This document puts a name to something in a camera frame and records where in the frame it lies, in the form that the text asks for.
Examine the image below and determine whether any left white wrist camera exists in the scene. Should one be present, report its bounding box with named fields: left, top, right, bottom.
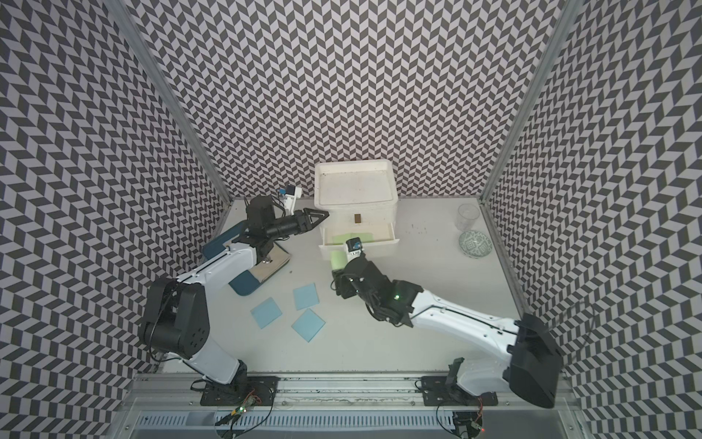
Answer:
left=278, top=185, right=303, bottom=215

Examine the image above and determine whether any green sticky note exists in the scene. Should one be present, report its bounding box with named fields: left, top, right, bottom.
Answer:
left=330, top=233, right=353, bottom=245
left=350, top=232, right=374, bottom=243
left=329, top=251, right=347, bottom=271

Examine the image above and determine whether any blue sticky note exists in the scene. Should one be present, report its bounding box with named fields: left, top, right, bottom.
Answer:
left=292, top=284, right=319, bottom=311
left=292, top=309, right=325, bottom=342
left=250, top=297, right=283, bottom=329

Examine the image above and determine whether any blue sticky note upper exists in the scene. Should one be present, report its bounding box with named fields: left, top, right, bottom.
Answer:
left=292, top=284, right=319, bottom=311

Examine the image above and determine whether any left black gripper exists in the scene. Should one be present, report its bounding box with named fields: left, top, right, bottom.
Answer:
left=266, top=207, right=330, bottom=241

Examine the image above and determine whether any blue sticky note lower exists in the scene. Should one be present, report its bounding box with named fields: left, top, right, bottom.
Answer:
left=292, top=309, right=325, bottom=342

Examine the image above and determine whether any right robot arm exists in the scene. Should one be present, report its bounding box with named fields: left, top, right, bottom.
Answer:
left=333, top=256, right=564, bottom=409

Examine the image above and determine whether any blue sticky note far left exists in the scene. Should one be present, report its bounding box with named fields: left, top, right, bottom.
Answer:
left=250, top=297, right=283, bottom=329

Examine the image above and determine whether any white drawer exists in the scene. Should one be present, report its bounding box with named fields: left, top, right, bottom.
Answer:
left=319, top=222, right=400, bottom=261

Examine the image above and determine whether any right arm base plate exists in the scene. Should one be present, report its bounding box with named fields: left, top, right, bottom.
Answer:
left=418, top=375, right=499, bottom=407

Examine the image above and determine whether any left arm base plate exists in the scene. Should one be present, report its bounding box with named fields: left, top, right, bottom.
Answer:
left=191, top=375, right=280, bottom=407

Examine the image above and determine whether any white three-drawer plastic cabinet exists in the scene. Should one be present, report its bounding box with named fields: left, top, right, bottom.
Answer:
left=314, top=159, right=399, bottom=225

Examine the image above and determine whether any aluminium front rail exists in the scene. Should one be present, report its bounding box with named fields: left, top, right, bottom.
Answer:
left=125, top=371, right=550, bottom=413

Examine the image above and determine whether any dark blue tray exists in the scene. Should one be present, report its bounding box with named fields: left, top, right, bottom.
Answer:
left=202, top=221, right=263, bottom=296

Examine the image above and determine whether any clear drinking glass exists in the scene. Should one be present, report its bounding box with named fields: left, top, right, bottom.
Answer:
left=454, top=203, right=481, bottom=232

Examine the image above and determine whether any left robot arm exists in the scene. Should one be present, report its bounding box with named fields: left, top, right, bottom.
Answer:
left=138, top=196, right=330, bottom=385

